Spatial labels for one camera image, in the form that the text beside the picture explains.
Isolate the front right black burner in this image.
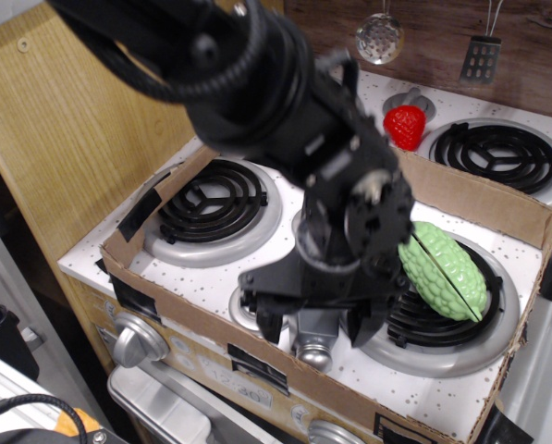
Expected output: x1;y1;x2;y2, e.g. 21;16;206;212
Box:
363;234;504;352

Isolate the grey pepper shaker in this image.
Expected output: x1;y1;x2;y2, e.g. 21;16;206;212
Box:
288;309;340;373

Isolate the lower silver stovetop knob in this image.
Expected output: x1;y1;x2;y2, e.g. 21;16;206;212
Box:
228;287;263;338

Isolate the hanging silver spatula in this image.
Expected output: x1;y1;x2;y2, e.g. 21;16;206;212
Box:
459;1;503;86

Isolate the silver stovetop knob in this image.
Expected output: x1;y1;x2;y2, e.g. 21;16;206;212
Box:
228;287;263;338
382;87;436;121
291;210;306;245

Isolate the green bitter melon toy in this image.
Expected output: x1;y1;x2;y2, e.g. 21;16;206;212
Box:
398;221;487;323

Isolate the hanging silver strainer ladle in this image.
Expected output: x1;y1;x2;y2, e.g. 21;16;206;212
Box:
355;1;405;66

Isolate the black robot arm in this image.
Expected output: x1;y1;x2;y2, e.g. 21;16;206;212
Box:
53;1;413;347

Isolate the black burner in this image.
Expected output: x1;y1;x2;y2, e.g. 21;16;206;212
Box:
159;159;268;244
363;234;504;352
420;119;552;194

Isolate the red toy strawberry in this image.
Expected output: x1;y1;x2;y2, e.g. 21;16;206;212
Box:
383;105;426;152

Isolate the silver front panel knob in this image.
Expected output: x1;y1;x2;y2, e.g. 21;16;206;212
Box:
113;312;169;368

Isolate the back right black burner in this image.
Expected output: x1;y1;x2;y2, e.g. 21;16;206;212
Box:
420;119;552;194

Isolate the upper silver stovetop knob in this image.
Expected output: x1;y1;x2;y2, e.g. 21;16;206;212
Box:
291;210;306;245

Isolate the brown cardboard barrier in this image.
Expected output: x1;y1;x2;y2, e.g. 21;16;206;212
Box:
101;153;552;443

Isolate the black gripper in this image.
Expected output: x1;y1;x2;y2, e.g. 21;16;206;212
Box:
239;250;408;347

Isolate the front left black burner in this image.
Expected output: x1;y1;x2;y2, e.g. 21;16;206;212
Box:
159;159;268;244

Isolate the silver oven door handle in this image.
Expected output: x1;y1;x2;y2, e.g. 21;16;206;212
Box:
107;366;278;443

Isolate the black braided cable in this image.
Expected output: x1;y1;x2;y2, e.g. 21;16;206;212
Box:
0;392;90;444

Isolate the back silver stovetop knob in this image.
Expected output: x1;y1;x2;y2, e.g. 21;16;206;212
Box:
382;87;436;121

